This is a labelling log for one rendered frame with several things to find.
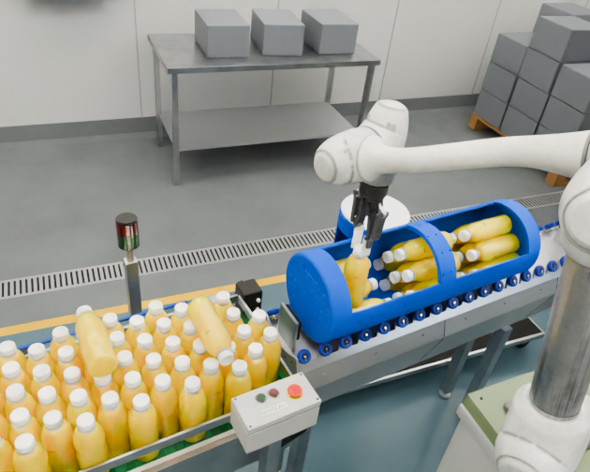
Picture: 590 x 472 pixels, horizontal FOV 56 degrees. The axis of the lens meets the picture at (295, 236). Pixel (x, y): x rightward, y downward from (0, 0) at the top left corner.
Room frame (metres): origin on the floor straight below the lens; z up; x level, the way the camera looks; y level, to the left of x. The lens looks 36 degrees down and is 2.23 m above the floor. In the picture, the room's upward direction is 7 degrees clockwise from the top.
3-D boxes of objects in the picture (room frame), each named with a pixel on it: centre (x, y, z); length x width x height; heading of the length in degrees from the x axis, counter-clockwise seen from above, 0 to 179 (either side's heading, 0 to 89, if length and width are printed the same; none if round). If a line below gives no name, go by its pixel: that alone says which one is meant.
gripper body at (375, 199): (1.25, -0.19, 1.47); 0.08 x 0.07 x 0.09; 34
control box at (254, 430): (0.85, -0.01, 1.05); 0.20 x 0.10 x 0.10; 123
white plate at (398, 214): (1.86, -0.31, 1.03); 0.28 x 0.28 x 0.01
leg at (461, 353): (1.84, -0.86, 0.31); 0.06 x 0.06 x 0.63; 33
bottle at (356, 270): (1.25, -0.19, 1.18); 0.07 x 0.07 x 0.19
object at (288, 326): (1.20, -0.02, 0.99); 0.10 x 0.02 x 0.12; 33
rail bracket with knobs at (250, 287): (1.35, 0.13, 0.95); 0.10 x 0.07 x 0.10; 33
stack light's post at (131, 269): (1.29, 0.50, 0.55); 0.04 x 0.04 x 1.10; 33
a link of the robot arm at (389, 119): (1.24, -0.18, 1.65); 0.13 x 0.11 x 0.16; 142
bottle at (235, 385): (0.93, 0.10, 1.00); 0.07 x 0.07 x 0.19
